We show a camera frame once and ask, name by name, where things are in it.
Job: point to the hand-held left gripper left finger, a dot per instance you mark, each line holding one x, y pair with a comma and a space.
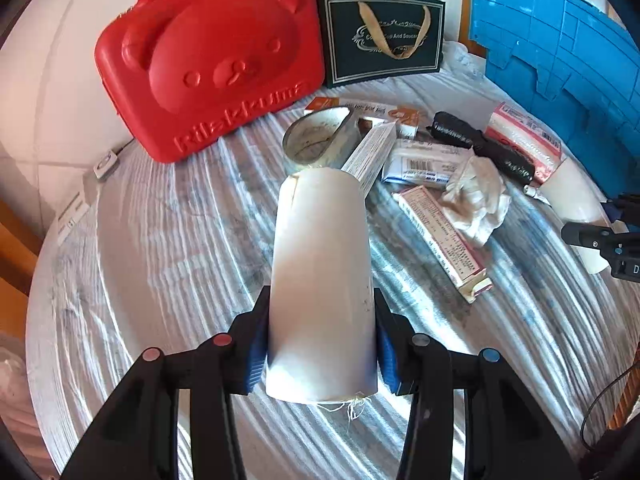
252, 360

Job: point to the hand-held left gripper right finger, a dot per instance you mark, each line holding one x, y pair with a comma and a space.
387, 360

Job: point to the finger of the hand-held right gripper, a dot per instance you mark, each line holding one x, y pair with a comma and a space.
622, 207
585, 236

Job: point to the white paper roll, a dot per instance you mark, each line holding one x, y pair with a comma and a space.
320, 270

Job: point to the black plastic bag roll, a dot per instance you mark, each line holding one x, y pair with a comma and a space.
480, 142

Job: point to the blue plastic crate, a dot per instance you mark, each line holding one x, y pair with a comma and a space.
550, 35

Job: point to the long white carton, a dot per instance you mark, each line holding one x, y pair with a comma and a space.
370, 152

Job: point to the crumpled white tissue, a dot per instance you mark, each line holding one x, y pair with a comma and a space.
475, 195

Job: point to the pink white packet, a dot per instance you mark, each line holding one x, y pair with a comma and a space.
525, 135

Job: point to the pink white medicine box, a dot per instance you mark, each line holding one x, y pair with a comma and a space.
440, 230

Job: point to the blue white tissue packet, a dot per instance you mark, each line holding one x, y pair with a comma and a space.
420, 160

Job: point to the grey tape roll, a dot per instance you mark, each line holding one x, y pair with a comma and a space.
305, 157

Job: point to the small orange white box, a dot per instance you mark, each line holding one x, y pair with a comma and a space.
407, 120

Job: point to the white label card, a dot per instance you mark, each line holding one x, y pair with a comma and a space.
75, 210

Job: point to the small white device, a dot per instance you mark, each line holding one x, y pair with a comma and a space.
106, 164

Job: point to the brown wooden furniture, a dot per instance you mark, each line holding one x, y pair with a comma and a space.
15, 250

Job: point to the red bear-face carry case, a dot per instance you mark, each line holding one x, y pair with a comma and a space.
210, 60

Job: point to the dark green gift box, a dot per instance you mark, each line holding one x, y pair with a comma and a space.
345, 40

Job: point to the wooden door frame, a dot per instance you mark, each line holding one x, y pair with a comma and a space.
464, 0

